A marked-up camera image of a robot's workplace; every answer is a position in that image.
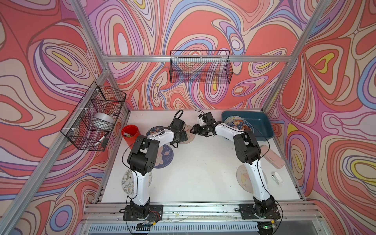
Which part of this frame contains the small white clip device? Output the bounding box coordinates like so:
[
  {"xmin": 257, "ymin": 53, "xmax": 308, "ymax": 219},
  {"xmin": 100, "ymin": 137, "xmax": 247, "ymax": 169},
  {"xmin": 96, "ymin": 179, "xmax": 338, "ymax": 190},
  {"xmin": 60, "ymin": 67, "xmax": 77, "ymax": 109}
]
[{"xmin": 271, "ymin": 172, "xmax": 283, "ymax": 185}]

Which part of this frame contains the white marker pen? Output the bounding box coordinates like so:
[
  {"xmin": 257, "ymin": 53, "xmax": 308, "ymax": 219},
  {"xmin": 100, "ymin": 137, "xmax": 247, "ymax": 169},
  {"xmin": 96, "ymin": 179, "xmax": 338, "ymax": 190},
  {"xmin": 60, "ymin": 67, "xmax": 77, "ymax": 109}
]
[{"xmin": 93, "ymin": 136, "xmax": 109, "ymax": 148}]

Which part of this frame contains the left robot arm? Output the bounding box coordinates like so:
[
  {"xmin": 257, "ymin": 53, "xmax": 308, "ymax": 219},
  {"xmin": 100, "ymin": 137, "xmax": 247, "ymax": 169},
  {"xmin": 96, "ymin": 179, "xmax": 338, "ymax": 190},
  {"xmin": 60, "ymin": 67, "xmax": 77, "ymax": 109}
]
[{"xmin": 127, "ymin": 118, "xmax": 188, "ymax": 218}]

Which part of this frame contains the pink checkered bunny coaster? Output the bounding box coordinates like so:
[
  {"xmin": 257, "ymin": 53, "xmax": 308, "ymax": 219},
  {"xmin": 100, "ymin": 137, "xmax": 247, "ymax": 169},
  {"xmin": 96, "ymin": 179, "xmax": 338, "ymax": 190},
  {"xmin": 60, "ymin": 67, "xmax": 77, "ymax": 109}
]
[{"xmin": 179, "ymin": 124, "xmax": 195, "ymax": 145}]

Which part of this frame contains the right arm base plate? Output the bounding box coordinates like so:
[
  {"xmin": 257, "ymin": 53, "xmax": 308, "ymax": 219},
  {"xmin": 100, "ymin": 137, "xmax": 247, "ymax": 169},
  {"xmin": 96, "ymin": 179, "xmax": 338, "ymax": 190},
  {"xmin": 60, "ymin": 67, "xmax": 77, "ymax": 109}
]
[{"xmin": 235, "ymin": 204, "xmax": 282, "ymax": 220}]

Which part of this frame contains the blue denim bear coaster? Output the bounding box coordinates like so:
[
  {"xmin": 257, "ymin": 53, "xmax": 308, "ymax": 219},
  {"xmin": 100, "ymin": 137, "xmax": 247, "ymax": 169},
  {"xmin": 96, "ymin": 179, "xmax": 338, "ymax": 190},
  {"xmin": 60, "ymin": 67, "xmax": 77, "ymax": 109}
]
[{"xmin": 224, "ymin": 116, "xmax": 254, "ymax": 132}]

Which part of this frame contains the purple good luck bunny coaster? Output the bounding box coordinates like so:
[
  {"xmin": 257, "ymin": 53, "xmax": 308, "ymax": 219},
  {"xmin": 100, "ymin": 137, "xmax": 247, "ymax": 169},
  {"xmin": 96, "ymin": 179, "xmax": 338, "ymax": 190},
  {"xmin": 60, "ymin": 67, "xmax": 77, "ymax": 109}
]
[{"xmin": 155, "ymin": 145, "xmax": 174, "ymax": 169}]

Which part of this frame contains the teal plastic storage box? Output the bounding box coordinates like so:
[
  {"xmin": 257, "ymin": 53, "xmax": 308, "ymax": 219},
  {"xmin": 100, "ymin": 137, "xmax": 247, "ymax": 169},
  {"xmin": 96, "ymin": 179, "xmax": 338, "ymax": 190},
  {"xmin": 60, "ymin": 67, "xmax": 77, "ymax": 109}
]
[{"xmin": 221, "ymin": 111, "xmax": 274, "ymax": 141}]

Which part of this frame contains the pink rectangular pad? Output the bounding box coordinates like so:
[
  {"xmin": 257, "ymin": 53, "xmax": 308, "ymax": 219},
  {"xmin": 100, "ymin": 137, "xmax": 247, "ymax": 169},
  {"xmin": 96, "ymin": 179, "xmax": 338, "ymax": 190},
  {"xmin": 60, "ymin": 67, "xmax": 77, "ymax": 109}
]
[{"xmin": 260, "ymin": 145, "xmax": 286, "ymax": 169}]

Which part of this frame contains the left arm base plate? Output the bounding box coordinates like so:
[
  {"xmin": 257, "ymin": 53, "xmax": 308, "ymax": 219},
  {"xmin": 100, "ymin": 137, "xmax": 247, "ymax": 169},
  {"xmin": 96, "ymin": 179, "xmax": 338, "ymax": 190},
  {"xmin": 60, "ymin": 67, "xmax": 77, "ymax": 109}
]
[{"xmin": 122, "ymin": 204, "xmax": 164, "ymax": 222}]

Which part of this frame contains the dark blue cartoon animals coaster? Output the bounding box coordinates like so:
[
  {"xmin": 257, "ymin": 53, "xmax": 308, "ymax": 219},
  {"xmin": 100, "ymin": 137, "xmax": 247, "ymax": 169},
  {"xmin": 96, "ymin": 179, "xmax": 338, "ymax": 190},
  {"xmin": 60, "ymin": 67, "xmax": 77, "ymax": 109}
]
[{"xmin": 146, "ymin": 126, "xmax": 165, "ymax": 137}]

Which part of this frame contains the back black wire basket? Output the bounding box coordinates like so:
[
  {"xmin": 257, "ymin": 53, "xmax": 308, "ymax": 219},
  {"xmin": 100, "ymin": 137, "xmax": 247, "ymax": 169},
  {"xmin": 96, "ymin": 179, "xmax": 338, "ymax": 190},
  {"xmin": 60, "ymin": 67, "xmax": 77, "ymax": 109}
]
[{"xmin": 169, "ymin": 49, "xmax": 234, "ymax": 84}]

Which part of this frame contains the white green flowers coaster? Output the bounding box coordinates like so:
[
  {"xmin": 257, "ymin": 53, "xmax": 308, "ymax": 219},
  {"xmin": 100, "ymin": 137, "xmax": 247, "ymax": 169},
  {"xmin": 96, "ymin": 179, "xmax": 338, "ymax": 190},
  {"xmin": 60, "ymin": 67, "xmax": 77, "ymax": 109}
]
[{"xmin": 121, "ymin": 169, "xmax": 135, "ymax": 198}]

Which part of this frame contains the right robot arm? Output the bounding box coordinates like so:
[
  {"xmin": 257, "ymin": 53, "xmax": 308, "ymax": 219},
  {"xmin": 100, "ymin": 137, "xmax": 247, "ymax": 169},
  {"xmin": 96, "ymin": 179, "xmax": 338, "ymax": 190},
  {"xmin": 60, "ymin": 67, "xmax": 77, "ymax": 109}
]
[{"xmin": 190, "ymin": 110, "xmax": 278, "ymax": 218}]

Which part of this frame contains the left black wire basket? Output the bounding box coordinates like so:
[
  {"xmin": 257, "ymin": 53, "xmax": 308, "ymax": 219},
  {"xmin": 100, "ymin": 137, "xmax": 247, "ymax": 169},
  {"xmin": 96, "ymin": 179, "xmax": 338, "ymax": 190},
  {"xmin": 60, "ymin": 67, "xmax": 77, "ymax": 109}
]
[{"xmin": 61, "ymin": 81, "xmax": 126, "ymax": 152}]

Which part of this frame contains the silver tape roll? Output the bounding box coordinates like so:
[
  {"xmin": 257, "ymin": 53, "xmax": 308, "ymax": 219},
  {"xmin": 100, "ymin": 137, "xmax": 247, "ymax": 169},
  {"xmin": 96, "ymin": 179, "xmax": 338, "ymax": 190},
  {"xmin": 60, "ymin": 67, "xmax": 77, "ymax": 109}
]
[{"xmin": 91, "ymin": 113, "xmax": 115, "ymax": 131}]

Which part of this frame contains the black wire basket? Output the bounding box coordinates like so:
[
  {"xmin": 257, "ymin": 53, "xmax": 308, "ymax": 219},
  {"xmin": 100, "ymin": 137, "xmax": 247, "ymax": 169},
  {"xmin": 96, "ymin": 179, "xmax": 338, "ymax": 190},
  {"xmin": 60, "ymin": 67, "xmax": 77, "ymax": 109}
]
[
  {"xmin": 61, "ymin": 81, "xmax": 126, "ymax": 152},
  {"xmin": 169, "ymin": 49, "xmax": 234, "ymax": 84}
]

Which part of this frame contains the pink cartoon girl coaster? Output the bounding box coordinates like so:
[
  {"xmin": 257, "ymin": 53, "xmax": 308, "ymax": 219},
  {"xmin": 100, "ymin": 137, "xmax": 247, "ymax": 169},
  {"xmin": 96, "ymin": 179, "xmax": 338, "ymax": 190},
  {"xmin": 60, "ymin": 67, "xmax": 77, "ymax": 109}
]
[{"xmin": 236, "ymin": 164, "xmax": 254, "ymax": 193}]

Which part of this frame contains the red plastic cup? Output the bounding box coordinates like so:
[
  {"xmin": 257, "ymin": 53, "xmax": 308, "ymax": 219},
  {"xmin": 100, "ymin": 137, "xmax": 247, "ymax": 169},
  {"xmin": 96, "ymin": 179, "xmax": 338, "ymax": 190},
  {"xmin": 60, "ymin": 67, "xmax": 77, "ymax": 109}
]
[{"xmin": 121, "ymin": 125, "xmax": 141, "ymax": 148}]

